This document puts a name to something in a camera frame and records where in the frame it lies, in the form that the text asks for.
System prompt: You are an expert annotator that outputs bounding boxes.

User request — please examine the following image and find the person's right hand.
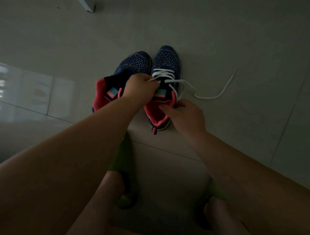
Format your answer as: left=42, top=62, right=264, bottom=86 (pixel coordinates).
left=159, top=99, right=208, bottom=143

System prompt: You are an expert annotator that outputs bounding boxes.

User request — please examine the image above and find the person's left hand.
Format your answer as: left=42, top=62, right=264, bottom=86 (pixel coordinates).
left=121, top=73, right=161, bottom=107

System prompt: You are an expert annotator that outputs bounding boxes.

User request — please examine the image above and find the blue knit sneaker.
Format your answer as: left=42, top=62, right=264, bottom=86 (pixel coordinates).
left=91, top=51, right=153, bottom=114
left=143, top=45, right=182, bottom=136

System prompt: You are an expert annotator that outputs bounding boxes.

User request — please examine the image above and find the white shoelace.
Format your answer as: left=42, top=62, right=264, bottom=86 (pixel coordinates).
left=148, top=67, right=237, bottom=102

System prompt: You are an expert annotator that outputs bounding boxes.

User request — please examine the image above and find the person's right forearm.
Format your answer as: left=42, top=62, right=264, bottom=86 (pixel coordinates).
left=191, top=132, right=310, bottom=235

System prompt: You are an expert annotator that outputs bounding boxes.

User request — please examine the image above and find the person's left forearm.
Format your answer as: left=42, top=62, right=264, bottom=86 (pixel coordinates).
left=0, top=97, right=143, bottom=235

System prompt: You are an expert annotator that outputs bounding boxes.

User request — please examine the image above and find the person's right leg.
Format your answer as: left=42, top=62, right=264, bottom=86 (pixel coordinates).
left=203, top=196, right=252, bottom=235

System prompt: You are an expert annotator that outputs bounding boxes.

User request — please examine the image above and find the person's leg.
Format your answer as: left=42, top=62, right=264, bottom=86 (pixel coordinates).
left=67, top=170, right=125, bottom=235
left=203, top=196, right=252, bottom=235

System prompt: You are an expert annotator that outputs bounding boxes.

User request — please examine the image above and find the person's left leg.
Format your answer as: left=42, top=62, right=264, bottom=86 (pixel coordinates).
left=67, top=170, right=125, bottom=235

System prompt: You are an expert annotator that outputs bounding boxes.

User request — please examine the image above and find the green foam slipper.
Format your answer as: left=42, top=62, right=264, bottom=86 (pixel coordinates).
left=108, top=132, right=139, bottom=210
left=193, top=178, right=227, bottom=230

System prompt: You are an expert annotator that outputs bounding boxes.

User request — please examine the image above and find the white metal shoe rack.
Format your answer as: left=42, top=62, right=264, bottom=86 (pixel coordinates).
left=77, top=0, right=97, bottom=13

